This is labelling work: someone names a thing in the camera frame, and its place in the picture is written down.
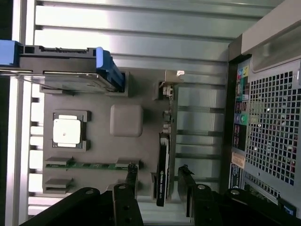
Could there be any green RAM stick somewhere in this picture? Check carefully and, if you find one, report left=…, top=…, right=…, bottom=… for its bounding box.
left=46, top=161, right=139, bottom=169

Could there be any grey parts rack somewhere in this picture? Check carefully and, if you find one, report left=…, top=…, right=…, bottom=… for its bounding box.
left=39, top=70, right=179, bottom=201

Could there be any grey square rounded block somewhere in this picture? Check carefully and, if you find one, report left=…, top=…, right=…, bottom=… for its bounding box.
left=110, top=104, right=144, bottom=137

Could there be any silver CPU chip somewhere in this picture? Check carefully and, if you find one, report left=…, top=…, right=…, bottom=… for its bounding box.
left=53, top=114, right=83, bottom=148

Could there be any grey metal PC case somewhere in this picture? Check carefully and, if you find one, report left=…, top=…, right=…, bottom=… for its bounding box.
left=227, top=0, right=301, bottom=226

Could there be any hard disk with blue carrier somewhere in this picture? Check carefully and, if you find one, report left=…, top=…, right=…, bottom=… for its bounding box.
left=0, top=40, right=125, bottom=92

